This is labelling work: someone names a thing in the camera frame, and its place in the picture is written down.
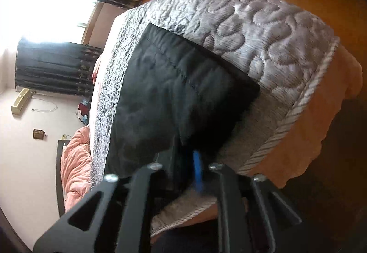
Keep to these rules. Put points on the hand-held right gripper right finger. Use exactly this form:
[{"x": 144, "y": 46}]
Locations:
[{"x": 198, "y": 170}]

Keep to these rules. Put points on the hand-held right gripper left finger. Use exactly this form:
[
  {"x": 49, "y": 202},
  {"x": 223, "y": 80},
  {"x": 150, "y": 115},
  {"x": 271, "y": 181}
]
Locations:
[{"x": 177, "y": 161}]

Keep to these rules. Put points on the black pants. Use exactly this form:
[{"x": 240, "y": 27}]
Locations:
[{"x": 172, "y": 92}]

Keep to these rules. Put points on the pink comforter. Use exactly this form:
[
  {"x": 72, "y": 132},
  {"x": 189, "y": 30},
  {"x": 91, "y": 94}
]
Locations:
[{"x": 76, "y": 161}]

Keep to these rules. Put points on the pile of colourful clothes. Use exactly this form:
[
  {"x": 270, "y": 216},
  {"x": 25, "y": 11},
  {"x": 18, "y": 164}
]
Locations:
[{"x": 83, "y": 111}]

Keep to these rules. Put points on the dark wooden headboard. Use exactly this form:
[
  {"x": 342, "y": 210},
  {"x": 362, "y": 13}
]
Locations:
[{"x": 59, "y": 178}]

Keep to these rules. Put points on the peach bed sheet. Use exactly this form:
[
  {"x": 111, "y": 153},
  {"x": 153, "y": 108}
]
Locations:
[{"x": 315, "y": 127}]

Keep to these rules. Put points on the grey quilted bedspread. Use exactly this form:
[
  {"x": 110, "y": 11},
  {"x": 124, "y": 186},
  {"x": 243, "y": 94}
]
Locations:
[{"x": 252, "y": 29}]

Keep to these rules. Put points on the bright window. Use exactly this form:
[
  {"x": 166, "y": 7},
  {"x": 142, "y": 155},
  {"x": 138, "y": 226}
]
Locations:
[{"x": 51, "y": 18}]

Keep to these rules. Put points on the small brown wall fixture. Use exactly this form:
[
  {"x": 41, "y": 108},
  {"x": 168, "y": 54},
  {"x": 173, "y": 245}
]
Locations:
[{"x": 38, "y": 134}]

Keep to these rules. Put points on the beige wall box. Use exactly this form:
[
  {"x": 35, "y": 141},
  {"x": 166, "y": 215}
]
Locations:
[{"x": 20, "y": 101}]

